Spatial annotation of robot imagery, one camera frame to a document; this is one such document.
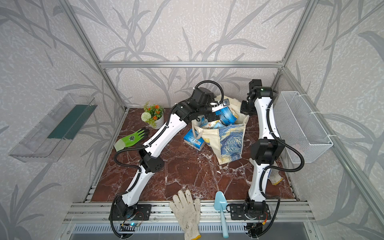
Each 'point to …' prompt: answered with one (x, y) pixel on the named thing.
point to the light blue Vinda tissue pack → (213, 124)
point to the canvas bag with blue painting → (227, 142)
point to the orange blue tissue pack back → (227, 116)
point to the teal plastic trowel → (220, 204)
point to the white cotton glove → (187, 215)
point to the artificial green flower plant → (152, 113)
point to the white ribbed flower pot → (159, 122)
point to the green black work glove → (120, 144)
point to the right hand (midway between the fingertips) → (244, 111)
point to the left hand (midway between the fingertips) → (218, 104)
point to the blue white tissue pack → (198, 143)
